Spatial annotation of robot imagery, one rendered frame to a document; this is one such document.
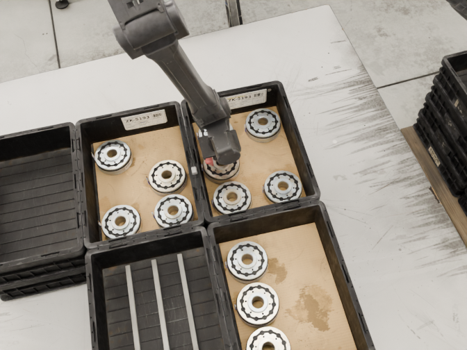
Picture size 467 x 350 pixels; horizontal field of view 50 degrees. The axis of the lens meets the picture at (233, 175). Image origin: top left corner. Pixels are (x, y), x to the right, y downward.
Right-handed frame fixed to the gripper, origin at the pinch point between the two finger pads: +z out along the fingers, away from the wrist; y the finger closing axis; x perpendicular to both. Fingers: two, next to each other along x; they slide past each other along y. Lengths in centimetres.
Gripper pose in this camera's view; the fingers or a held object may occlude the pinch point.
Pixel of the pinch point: (221, 160)
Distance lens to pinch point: 140.2
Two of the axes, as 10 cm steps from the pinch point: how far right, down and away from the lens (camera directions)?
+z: 0.2, 4.8, 8.8
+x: -2.5, -8.5, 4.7
